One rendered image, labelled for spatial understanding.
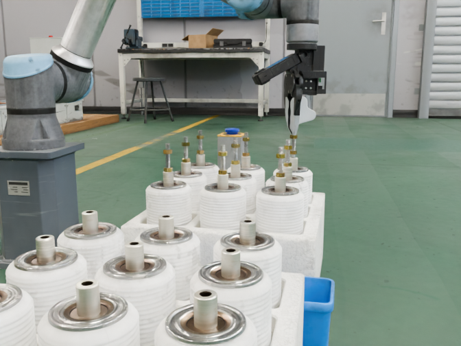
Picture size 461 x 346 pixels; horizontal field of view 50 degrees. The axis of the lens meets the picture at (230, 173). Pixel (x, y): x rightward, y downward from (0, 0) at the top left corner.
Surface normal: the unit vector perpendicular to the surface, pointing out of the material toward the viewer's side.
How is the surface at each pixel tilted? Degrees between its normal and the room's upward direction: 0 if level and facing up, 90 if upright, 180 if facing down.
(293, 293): 0
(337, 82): 90
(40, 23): 90
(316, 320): 92
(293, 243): 90
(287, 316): 0
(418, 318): 0
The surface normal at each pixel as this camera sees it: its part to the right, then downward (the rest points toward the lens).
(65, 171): 0.99, 0.04
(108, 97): -0.17, 0.19
